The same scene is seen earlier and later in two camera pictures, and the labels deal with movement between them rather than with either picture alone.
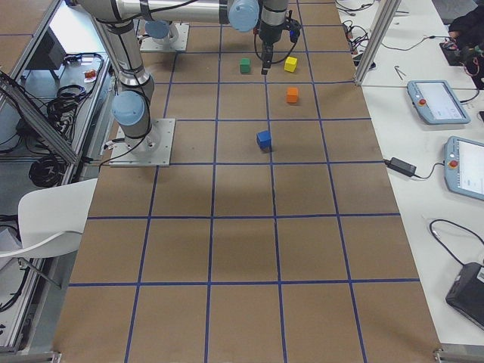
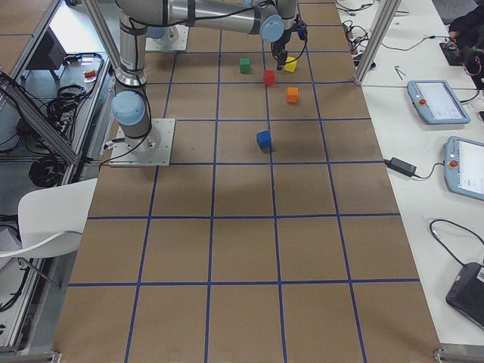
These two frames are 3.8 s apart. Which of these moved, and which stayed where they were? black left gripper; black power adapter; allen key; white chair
Moved: black left gripper
Stayed: black power adapter; white chair; allen key
